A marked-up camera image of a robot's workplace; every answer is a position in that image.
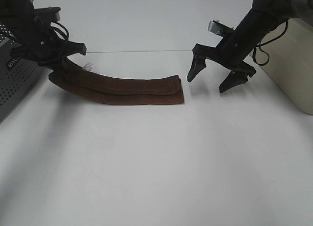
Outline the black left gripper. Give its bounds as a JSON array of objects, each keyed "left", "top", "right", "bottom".
[{"left": 9, "top": 27, "right": 87, "bottom": 67}]

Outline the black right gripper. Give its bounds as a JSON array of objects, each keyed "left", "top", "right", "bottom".
[{"left": 186, "top": 30, "right": 256, "bottom": 93}]

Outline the brown towel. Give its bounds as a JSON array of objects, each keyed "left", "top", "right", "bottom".
[{"left": 48, "top": 61, "right": 184, "bottom": 106}]

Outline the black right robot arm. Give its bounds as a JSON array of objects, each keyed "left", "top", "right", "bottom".
[{"left": 187, "top": 0, "right": 313, "bottom": 93}]

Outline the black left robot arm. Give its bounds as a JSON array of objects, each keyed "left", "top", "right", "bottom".
[{"left": 0, "top": 0, "right": 87, "bottom": 69}]

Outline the grey perforated laundry basket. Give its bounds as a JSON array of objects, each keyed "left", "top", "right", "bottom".
[{"left": 0, "top": 23, "right": 45, "bottom": 121}]

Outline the white towel label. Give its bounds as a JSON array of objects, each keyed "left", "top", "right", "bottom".
[{"left": 83, "top": 62, "right": 95, "bottom": 71}]

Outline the beige plastic bin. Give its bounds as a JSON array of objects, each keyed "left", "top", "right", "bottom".
[{"left": 255, "top": 19, "right": 313, "bottom": 115}]

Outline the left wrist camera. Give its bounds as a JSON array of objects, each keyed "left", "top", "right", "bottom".
[{"left": 35, "top": 7, "right": 61, "bottom": 23}]

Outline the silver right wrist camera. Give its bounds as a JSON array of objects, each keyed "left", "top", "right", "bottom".
[{"left": 208, "top": 21, "right": 234, "bottom": 37}]

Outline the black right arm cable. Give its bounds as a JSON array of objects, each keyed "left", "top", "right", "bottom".
[{"left": 251, "top": 18, "right": 289, "bottom": 67}]

